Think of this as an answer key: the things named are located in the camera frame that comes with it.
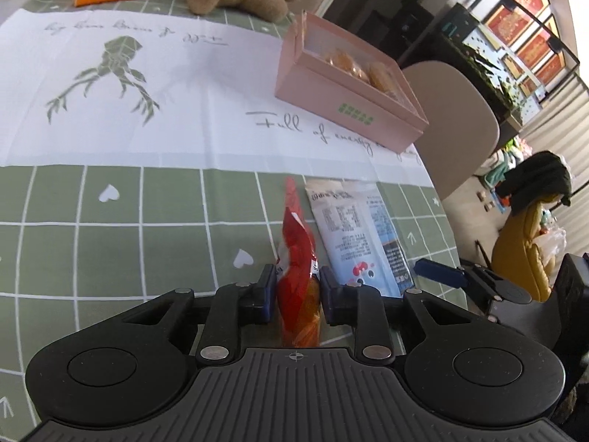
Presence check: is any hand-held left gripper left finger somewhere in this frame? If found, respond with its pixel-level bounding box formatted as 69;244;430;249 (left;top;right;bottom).
120;263;278;365

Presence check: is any black jacket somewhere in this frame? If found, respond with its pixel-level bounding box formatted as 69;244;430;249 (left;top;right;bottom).
495;150;572;215

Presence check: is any group of red framed pictures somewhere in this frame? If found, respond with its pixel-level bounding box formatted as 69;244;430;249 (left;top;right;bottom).
481;0;570;103

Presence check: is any round bun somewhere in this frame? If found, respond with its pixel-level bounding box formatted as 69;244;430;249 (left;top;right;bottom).
367;61;402;98
323;47;370;84

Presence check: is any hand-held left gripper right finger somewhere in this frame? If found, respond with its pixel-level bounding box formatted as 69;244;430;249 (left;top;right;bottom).
319;264;465;364

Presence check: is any pink cardboard box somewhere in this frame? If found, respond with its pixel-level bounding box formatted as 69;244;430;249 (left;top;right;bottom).
274;10;430;154

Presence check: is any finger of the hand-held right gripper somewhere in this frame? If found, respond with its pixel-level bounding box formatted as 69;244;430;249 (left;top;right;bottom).
413;259;497;308

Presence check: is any pile of colourful toys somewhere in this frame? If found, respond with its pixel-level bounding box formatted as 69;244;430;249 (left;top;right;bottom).
477;146;512;213

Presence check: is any green checked tablecloth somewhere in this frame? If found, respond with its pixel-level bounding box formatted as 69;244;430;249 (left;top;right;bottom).
0;0;461;442

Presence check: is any white blue snack packet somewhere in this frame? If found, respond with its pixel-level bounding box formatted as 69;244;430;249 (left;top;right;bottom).
304;179;414;298

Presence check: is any red orange snack packet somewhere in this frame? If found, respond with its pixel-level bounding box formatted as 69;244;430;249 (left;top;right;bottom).
275;175;322;349

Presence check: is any white printed paper mat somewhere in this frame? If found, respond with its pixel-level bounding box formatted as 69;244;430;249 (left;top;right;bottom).
0;6;436;189

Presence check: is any glass aquarium with plants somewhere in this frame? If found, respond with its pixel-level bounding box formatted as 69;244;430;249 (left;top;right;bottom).
441;1;581;126

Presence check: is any yellow chair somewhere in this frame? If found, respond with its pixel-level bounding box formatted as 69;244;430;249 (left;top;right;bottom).
491;201;570;303

